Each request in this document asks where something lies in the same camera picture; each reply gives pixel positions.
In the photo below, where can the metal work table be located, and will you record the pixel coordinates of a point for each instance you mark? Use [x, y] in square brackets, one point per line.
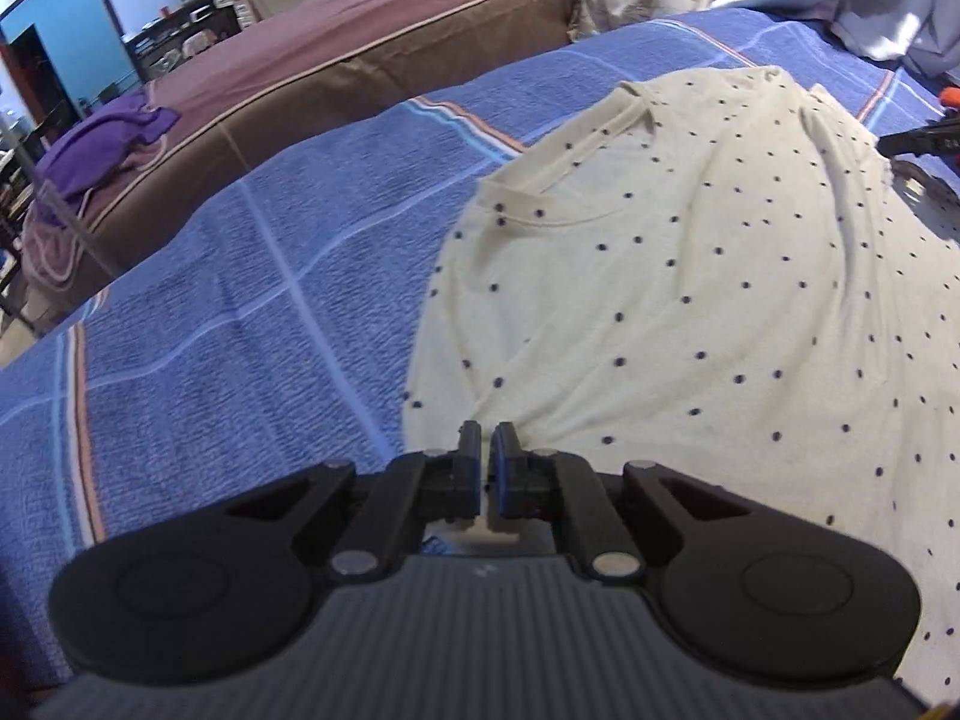
[11, 202]

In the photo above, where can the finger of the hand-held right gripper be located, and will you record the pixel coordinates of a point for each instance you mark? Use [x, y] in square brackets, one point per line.
[934, 184]
[919, 139]

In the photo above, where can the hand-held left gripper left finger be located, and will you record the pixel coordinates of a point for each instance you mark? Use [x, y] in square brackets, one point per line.
[472, 481]

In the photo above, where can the blue door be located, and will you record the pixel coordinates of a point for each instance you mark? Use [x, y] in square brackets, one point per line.
[75, 22]

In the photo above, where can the blue plaid blanket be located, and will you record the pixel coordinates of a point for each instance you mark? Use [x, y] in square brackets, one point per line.
[225, 315]

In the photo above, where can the brown covered bed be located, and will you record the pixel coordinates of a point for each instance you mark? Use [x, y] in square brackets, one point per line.
[337, 67]

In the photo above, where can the dark cluttered cabinet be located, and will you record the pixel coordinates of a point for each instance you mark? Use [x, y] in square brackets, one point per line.
[187, 30]

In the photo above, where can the purple cloth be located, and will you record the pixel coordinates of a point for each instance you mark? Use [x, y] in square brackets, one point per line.
[97, 146]

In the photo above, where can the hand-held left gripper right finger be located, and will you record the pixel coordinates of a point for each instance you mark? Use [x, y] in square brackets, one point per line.
[501, 481]

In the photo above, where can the cream polka dot shirt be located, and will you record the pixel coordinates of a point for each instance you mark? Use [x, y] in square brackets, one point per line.
[675, 277]

